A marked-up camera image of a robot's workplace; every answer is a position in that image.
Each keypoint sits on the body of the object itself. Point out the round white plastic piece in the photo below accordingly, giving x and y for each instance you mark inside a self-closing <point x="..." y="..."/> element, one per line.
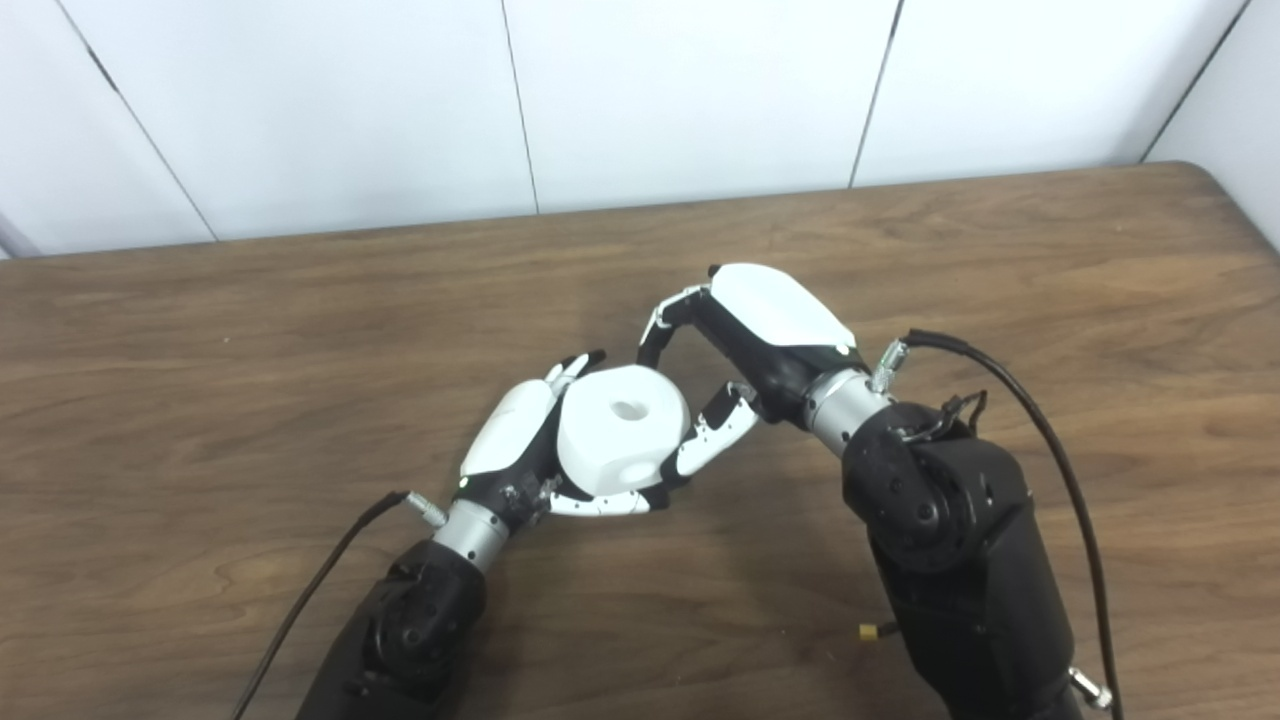
<point x="610" y="445"/>

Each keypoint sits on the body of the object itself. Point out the small yellow plug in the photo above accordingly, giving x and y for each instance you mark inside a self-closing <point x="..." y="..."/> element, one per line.
<point x="868" y="632"/>

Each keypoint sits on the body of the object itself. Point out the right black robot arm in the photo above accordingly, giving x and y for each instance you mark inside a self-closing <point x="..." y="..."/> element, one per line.
<point x="960" y="560"/>

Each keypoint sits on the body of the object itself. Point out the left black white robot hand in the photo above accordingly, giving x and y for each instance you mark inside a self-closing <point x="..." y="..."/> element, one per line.
<point x="505" y="430"/>

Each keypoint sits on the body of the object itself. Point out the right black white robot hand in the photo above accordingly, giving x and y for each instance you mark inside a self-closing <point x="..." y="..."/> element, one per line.
<point x="775" y="310"/>

